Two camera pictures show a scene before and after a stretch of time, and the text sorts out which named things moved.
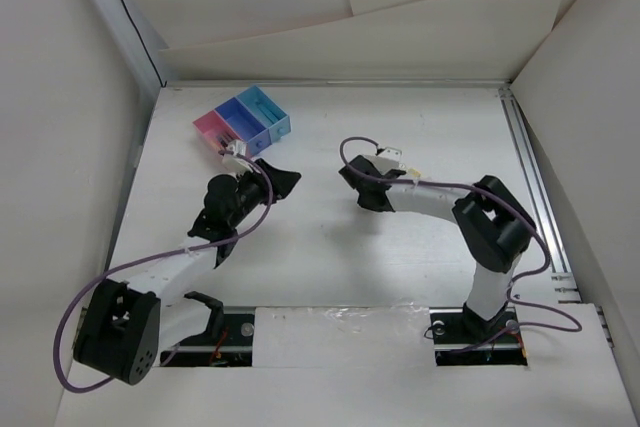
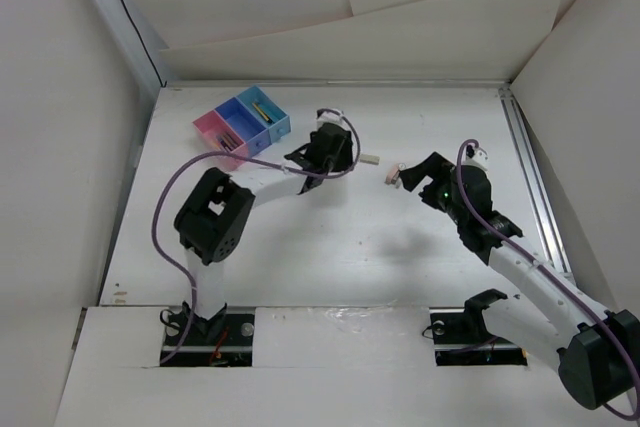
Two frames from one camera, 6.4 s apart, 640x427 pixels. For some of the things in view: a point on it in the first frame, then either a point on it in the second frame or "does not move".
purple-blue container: x=245 y=125 does not move
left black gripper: x=283 y=181 to x=343 y=160
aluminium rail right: x=541 y=199 does not move
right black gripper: x=360 y=201 to x=436 y=166
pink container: x=216 y=131 does not move
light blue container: x=267 y=111 does not move
